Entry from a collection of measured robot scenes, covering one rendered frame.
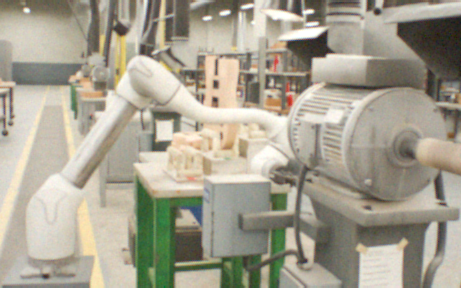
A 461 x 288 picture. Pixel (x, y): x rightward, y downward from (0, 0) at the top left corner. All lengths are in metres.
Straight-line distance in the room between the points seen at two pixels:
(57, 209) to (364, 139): 1.12
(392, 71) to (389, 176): 0.23
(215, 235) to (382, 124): 0.52
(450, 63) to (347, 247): 0.47
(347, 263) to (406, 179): 0.23
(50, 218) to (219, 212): 0.71
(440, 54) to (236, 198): 0.60
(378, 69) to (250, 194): 0.46
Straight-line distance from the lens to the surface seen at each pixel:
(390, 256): 1.37
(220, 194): 1.45
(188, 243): 4.13
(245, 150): 2.46
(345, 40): 1.62
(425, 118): 1.32
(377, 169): 1.27
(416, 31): 1.31
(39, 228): 2.00
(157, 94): 2.02
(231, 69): 2.36
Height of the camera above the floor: 1.41
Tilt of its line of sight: 8 degrees down
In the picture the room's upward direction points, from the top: 2 degrees clockwise
